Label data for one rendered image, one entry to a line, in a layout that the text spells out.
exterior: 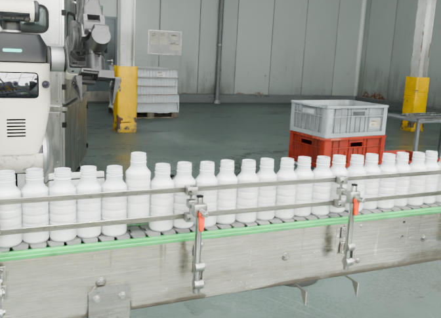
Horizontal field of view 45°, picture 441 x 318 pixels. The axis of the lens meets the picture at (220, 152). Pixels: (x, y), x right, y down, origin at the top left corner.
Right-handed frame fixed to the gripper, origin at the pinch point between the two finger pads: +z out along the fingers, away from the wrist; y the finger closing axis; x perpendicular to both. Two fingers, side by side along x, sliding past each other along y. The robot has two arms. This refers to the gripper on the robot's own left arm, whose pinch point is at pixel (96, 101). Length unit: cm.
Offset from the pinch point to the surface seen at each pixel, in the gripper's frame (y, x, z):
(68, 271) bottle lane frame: -14, -25, 52
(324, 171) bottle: 54, -35, 31
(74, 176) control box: -10.8, -16.8, 28.0
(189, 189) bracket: 13, -35, 36
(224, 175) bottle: 24, -32, 31
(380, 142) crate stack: 242, 129, -38
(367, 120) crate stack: 225, 121, -51
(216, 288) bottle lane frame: 23, -22, 59
